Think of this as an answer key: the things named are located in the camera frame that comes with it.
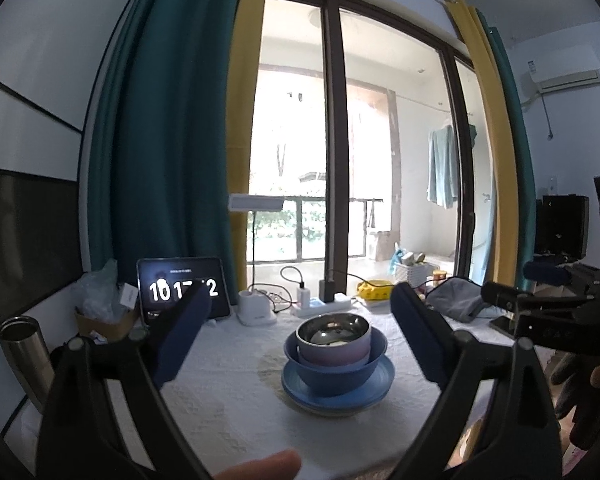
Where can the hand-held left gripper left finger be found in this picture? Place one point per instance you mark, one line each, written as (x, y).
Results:
(180, 340)

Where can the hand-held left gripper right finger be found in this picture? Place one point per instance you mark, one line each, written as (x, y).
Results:
(417, 335)

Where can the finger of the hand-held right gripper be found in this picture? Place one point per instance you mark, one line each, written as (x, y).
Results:
(545, 271)
(500, 295)

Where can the blue plastic plate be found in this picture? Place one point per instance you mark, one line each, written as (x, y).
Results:
(330, 411)
(370, 380)

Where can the pale pink steel bowl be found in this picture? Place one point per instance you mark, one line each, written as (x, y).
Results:
(335, 355)

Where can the light blue steel bowl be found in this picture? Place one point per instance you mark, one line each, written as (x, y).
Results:
(330, 327)

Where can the large blue plastic bowl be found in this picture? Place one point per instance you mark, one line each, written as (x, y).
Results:
(330, 380)

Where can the grey towel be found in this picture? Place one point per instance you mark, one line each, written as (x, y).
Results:
(455, 300)

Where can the black case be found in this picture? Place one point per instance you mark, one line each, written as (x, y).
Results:
(562, 225)

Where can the white plastic basket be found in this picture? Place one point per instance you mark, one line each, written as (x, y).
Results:
(417, 275)

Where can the yellow plastic bag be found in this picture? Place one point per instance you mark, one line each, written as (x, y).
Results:
(375, 290)

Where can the red yellow can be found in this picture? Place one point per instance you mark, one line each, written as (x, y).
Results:
(440, 275)

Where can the small white box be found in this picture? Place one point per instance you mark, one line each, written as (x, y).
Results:
(129, 297)

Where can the black tablet clock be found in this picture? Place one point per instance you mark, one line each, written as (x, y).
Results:
(150, 280)

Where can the white textured tablecloth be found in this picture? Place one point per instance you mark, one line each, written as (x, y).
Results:
(230, 385)

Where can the cardboard box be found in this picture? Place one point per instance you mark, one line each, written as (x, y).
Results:
(105, 327)

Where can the blue white snack packet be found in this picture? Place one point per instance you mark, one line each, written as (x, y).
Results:
(397, 257)

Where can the white power strip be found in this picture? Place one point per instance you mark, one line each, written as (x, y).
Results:
(340, 302)

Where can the clear plastic bag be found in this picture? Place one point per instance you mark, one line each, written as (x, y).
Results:
(97, 290)

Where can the beige carton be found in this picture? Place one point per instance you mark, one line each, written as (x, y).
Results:
(380, 245)

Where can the black charger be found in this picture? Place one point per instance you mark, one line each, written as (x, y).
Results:
(326, 290)

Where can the teal curtain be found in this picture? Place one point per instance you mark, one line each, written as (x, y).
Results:
(517, 160)
(145, 135)

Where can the white charger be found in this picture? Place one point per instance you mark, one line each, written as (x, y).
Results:
(304, 297)

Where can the light blue hanging clothing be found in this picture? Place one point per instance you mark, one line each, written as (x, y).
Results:
(442, 167)

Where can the yellow curtain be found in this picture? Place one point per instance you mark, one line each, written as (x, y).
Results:
(240, 110)
(485, 135)

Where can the dark green hanging clothing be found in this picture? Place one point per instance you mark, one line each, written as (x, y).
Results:
(472, 135)

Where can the white desk lamp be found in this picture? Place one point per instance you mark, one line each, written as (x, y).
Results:
(255, 202)

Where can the steel tumbler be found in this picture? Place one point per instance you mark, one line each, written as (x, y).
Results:
(22, 360)

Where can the white air conditioner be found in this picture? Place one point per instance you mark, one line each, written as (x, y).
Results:
(565, 67)

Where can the dark window frame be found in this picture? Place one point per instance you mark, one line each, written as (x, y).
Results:
(332, 135)

